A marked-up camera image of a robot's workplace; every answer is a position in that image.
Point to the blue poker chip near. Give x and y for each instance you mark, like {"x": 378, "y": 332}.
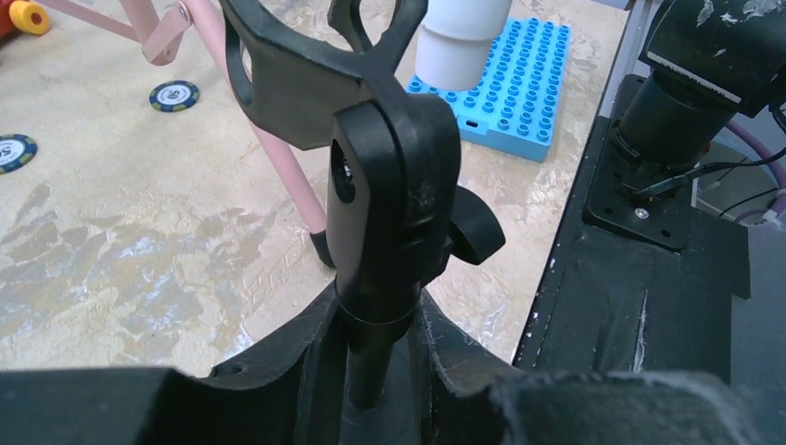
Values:
{"x": 174, "y": 96}

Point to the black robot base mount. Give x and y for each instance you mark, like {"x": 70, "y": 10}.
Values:
{"x": 619, "y": 292}

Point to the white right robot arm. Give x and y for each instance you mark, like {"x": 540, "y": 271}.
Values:
{"x": 710, "y": 61}

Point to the light blue building baseplate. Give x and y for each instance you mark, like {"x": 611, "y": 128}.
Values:
{"x": 514, "y": 107}

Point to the white microphone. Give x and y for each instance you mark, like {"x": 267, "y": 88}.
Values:
{"x": 454, "y": 39}

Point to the pink music stand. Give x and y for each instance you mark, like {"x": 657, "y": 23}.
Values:
{"x": 160, "y": 39}

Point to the blue poker chip far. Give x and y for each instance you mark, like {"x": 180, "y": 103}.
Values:
{"x": 17, "y": 150}

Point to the colourful brick toy car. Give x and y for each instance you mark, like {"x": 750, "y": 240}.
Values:
{"x": 23, "y": 16}

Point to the black microphone stand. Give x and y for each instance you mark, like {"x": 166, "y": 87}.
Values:
{"x": 395, "y": 210}

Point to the blue poker chip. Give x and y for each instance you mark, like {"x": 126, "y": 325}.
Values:
{"x": 17, "y": 150}
{"x": 174, "y": 96}

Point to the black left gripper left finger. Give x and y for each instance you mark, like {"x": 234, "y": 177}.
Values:
{"x": 285, "y": 389}

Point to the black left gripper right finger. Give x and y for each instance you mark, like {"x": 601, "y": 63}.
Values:
{"x": 464, "y": 394}

